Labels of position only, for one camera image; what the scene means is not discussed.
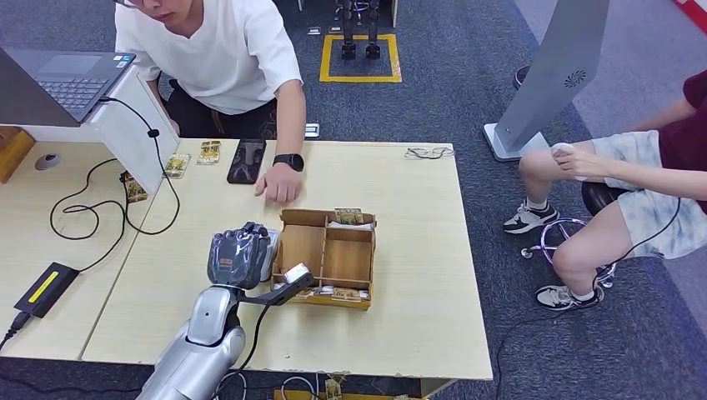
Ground person's left hand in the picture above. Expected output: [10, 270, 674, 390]
[253, 163, 304, 204]

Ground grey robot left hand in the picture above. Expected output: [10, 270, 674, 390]
[207, 222, 273, 291]

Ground seated person's hand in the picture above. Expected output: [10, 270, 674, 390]
[552, 144, 604, 180]

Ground wooden organizer tray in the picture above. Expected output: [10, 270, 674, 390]
[269, 207, 379, 312]

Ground white card reader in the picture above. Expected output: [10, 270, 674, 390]
[258, 228, 281, 283]

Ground seated person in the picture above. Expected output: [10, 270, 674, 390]
[502, 68, 707, 313]

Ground brown patterned card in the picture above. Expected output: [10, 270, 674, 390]
[120, 171, 149, 204]

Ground black wrist watch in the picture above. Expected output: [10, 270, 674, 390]
[272, 153, 306, 173]

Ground black chrome stool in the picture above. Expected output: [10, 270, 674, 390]
[519, 181, 629, 290]

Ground black smartphone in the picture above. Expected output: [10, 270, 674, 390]
[226, 138, 268, 186]

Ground black white sneaker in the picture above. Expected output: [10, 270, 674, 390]
[502, 201, 561, 236]
[534, 283, 605, 313]

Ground white paper slip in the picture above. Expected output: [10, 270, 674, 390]
[325, 220, 377, 232]

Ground grey kiosk stand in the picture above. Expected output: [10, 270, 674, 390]
[483, 0, 612, 163]

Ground yellow floor strip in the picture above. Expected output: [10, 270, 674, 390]
[273, 388, 428, 400]

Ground white laptop stand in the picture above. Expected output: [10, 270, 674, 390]
[19, 65, 181, 196]

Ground red floor tape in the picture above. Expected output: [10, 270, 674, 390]
[672, 0, 707, 35]

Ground black yellow-labelled power adapter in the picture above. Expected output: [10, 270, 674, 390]
[13, 262, 81, 320]

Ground grey round desk grommet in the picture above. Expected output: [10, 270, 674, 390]
[33, 153, 63, 173]

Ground grey laptop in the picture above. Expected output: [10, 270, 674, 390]
[0, 47, 138, 129]

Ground wooden box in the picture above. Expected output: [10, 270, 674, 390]
[0, 125, 37, 185]

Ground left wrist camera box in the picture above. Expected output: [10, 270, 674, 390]
[238, 262, 316, 308]

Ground black laptop power cable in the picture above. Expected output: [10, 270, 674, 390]
[48, 96, 183, 273]

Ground white cable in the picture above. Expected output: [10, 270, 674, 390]
[212, 371, 322, 400]

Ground thin wire eyeglasses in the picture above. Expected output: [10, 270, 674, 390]
[404, 145, 457, 162]

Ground thin black cable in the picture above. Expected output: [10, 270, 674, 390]
[494, 196, 684, 400]

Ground black adapter mains cable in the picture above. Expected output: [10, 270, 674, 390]
[0, 312, 32, 353]

